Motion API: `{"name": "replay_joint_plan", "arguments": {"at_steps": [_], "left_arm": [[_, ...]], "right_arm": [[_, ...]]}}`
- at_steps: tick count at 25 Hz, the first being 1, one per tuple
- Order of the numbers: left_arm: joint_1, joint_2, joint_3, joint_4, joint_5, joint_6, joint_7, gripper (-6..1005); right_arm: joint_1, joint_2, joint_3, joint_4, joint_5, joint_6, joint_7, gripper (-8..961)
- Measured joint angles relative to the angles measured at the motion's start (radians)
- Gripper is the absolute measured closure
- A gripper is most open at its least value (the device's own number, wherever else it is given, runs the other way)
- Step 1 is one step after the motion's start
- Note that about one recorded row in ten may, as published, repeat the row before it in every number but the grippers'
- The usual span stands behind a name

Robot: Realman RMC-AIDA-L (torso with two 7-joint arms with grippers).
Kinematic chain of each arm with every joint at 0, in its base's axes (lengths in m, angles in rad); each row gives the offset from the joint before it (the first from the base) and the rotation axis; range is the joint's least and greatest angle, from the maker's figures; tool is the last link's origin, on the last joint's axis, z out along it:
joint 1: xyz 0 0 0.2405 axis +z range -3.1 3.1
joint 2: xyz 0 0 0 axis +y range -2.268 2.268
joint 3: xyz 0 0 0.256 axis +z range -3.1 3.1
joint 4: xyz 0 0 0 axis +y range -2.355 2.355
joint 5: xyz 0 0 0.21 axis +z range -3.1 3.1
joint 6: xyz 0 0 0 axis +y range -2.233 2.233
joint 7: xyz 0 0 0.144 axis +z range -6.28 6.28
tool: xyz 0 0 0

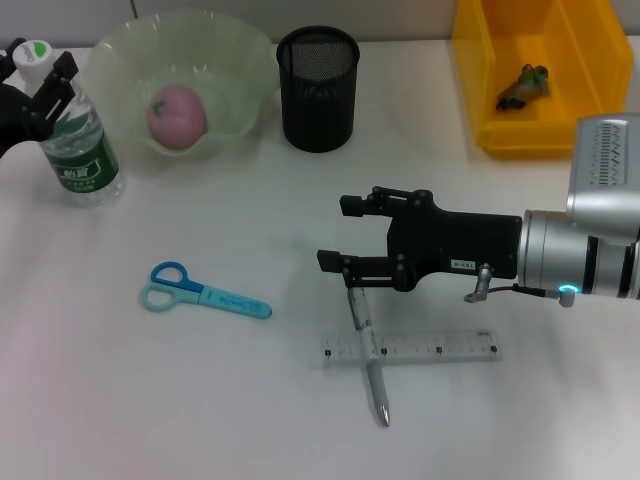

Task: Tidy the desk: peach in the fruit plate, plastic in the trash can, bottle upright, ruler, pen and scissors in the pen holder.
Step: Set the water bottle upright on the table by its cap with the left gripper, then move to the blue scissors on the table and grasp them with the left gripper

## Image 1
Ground clear bottle with green label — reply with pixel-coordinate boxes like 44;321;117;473
12;38;126;210

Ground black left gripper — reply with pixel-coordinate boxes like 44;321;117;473
0;37;81;156

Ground pink toy peach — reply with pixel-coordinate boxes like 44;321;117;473
146;84;209;151

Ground blue and teal scissors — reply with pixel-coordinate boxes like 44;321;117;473
137;260;273;320

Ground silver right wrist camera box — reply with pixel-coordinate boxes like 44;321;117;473
564;114;640;246

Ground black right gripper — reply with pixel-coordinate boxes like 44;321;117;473
316;185;524;294

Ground black mesh pen cup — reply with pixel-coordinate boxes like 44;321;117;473
276;27;361;151

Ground translucent green fruit bowl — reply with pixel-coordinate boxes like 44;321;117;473
82;9;281;161

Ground yellow plastic bin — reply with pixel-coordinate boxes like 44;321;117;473
452;0;635;160

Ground silver ballpoint pen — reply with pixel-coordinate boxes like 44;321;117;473
347;287;392;428

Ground clear plastic ruler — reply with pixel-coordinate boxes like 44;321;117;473
319;328;503;370

